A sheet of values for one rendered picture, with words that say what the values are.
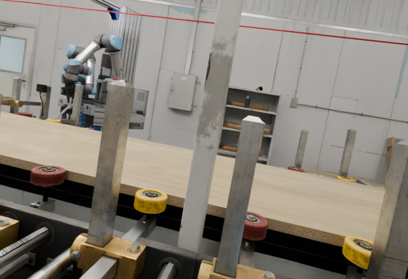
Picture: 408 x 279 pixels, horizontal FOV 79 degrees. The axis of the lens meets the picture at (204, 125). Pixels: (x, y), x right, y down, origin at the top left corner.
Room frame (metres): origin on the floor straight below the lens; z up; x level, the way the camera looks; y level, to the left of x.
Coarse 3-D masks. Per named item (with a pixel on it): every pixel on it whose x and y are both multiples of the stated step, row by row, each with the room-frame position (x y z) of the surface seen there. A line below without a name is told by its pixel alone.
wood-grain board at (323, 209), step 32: (0, 128) 1.07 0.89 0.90; (32, 128) 1.19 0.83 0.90; (64, 128) 1.34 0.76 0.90; (0, 160) 0.73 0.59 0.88; (32, 160) 0.72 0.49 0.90; (64, 160) 0.77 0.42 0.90; (96, 160) 0.83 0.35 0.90; (128, 160) 0.90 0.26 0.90; (160, 160) 0.99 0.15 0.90; (224, 160) 1.21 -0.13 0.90; (128, 192) 0.66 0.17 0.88; (224, 192) 0.73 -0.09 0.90; (256, 192) 0.78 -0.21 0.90; (288, 192) 0.85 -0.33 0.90; (320, 192) 0.92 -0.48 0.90; (352, 192) 1.01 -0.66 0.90; (384, 192) 1.11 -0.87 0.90; (288, 224) 0.59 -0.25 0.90; (320, 224) 0.61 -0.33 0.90; (352, 224) 0.65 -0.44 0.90
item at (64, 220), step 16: (0, 208) 0.56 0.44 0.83; (16, 208) 0.55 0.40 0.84; (32, 208) 0.56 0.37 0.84; (32, 224) 0.54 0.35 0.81; (64, 224) 0.53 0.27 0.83; (80, 224) 0.53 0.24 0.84; (64, 240) 0.53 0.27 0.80; (144, 240) 0.51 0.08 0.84; (48, 256) 0.54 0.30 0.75; (160, 256) 0.49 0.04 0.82; (176, 256) 0.49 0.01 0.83; (192, 256) 0.48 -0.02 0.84; (208, 256) 0.49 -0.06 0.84; (16, 272) 0.51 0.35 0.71; (32, 272) 0.52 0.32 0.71; (80, 272) 0.52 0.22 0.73; (144, 272) 0.50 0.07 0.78; (192, 272) 0.48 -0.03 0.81
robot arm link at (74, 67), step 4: (72, 60) 1.79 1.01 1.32; (76, 60) 1.80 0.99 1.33; (68, 64) 1.80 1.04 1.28; (72, 64) 1.79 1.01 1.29; (76, 64) 1.80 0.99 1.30; (80, 64) 1.85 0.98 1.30; (68, 68) 1.79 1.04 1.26; (72, 68) 1.79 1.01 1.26; (76, 68) 1.81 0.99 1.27; (80, 68) 1.84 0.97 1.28; (68, 72) 1.79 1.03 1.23; (72, 72) 1.79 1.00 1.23; (76, 72) 1.81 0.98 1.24; (80, 72) 1.86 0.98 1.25
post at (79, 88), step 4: (76, 84) 1.68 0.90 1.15; (80, 84) 1.68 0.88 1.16; (76, 88) 1.68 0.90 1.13; (80, 88) 1.68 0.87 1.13; (76, 92) 1.68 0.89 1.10; (80, 92) 1.69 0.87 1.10; (76, 96) 1.68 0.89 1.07; (80, 96) 1.69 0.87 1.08; (76, 100) 1.68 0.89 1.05; (80, 100) 1.70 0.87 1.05; (76, 104) 1.67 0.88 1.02; (80, 104) 1.70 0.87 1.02; (76, 108) 1.67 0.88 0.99; (80, 108) 1.71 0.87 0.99; (72, 112) 1.68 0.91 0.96; (76, 112) 1.68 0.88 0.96; (72, 116) 1.68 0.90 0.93; (76, 116) 1.68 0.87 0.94; (72, 120) 1.68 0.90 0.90; (76, 120) 1.69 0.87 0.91; (72, 124) 1.68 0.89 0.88; (76, 124) 1.69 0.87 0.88
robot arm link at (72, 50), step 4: (68, 48) 2.28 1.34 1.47; (72, 48) 2.26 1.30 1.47; (76, 48) 2.28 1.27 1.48; (80, 48) 2.31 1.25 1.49; (84, 48) 2.34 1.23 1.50; (68, 52) 2.25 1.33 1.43; (72, 52) 2.26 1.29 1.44; (76, 52) 2.28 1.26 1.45; (80, 52) 2.30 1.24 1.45; (68, 56) 2.28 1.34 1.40; (72, 56) 2.28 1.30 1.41; (68, 60) 2.38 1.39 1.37; (64, 72) 2.52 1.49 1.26; (64, 76) 2.51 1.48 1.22
